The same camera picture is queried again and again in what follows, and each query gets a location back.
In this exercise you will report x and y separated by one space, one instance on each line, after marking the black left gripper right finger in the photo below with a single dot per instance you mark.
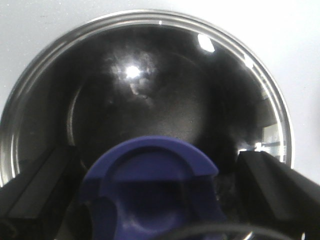
277 197

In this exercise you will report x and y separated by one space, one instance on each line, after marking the glass lid blue knob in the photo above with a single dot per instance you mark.
144 73

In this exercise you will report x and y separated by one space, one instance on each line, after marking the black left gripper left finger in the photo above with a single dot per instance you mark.
34 203

